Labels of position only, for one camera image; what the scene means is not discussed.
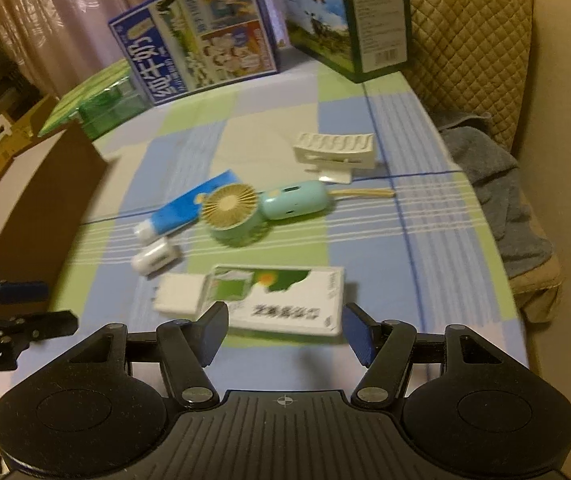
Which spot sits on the green tissue pack bundle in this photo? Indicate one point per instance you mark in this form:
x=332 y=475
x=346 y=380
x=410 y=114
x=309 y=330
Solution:
x=101 y=103

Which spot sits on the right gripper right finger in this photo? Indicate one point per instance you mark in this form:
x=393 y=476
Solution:
x=385 y=350

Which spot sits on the blue cream tube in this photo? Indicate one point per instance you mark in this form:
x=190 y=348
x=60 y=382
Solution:
x=181 y=211

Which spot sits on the checkered tablecloth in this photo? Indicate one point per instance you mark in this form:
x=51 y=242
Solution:
x=425 y=257

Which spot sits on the cardboard box with white handle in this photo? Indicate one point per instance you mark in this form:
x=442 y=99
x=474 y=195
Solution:
x=15 y=135

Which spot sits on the teal handheld fan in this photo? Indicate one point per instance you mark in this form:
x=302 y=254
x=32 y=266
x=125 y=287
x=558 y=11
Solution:
x=237 y=214

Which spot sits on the quilted beige chair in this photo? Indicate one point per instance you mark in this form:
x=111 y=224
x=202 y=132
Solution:
x=471 y=56

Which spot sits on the brown white storage box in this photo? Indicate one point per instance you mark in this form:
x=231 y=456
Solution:
x=44 y=194

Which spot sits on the white charger plug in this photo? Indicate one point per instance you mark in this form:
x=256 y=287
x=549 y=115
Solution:
x=179 y=294

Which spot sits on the small white tube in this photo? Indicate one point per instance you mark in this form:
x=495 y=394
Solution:
x=155 y=256

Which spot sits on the blue milk carton box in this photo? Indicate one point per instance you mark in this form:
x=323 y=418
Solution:
x=177 y=48

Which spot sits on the wooden sticks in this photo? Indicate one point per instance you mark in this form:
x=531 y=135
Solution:
x=363 y=192

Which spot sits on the green white medicine box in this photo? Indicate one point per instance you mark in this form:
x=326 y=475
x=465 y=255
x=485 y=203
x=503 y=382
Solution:
x=292 y=300

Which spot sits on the grey blue towel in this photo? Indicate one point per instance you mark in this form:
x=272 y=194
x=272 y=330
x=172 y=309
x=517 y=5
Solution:
x=495 y=178

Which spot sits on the white hair clip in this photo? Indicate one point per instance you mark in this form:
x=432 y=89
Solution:
x=336 y=156

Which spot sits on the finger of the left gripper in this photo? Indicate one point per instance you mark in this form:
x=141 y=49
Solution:
x=18 y=292
x=37 y=327

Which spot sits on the green milk gift box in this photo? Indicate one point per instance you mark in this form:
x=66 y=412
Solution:
x=360 y=39

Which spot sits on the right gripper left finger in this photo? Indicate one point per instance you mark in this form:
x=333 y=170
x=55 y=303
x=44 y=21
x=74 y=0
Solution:
x=185 y=348

